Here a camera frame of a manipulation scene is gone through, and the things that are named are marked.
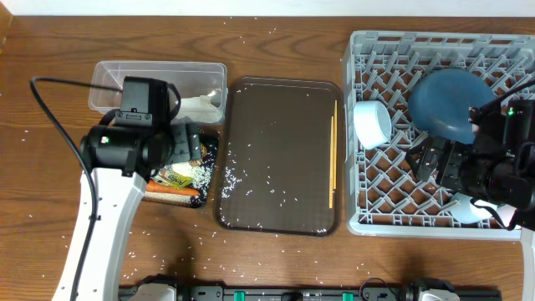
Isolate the grey dishwasher rack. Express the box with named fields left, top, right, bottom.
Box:
left=341, top=30, right=534, bottom=241

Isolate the black plastic bin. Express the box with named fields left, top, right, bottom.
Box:
left=145, top=125, right=219, bottom=208

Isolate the small blue cup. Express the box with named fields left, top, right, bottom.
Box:
left=449, top=193, right=497, bottom=224

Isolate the clear plastic bin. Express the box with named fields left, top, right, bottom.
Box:
left=92, top=60, right=227, bottom=125

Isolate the brown food scrap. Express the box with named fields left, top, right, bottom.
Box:
left=201, top=144, right=208, bottom=159

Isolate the dark blue plate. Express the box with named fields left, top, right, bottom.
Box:
left=408, top=69, right=495, bottom=144

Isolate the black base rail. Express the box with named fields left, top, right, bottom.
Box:
left=118, top=274, right=502, bottom=301

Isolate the pink cup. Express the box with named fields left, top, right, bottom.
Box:
left=497, top=205, right=521, bottom=231

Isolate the light blue rice bowl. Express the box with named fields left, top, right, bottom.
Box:
left=354, top=100, right=392, bottom=150

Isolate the foil snack wrapper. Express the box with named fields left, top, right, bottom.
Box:
left=152, top=170, right=193, bottom=189

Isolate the white napkin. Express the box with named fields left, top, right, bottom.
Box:
left=176, top=95, right=223, bottom=124

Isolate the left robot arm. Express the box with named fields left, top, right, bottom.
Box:
left=53, top=76, right=201, bottom=300

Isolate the orange carrot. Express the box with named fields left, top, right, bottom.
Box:
left=146, top=180, right=200, bottom=196

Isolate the dark brown serving tray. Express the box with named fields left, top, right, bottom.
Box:
left=214, top=77, right=342, bottom=237

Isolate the wooden chopstick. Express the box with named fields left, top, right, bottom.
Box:
left=329, top=116, right=334, bottom=209
left=332, top=100, right=338, bottom=190

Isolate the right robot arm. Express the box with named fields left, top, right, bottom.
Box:
left=405, top=99, right=534, bottom=300

